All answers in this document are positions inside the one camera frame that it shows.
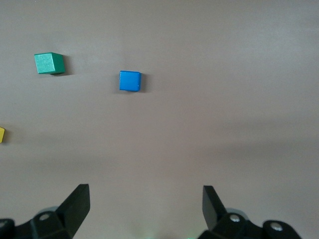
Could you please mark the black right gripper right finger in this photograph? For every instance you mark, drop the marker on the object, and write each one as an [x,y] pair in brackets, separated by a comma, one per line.
[214,211]

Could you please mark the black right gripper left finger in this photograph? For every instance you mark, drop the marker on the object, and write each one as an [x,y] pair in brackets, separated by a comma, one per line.
[67,214]

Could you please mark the yellow wooden block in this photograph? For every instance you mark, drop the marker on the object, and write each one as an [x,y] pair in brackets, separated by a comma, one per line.
[1,135]

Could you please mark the blue wooden block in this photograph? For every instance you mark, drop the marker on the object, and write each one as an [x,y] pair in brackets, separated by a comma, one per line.
[129,81]

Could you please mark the green wooden block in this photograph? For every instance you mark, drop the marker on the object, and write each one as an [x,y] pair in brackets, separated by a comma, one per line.
[47,63]

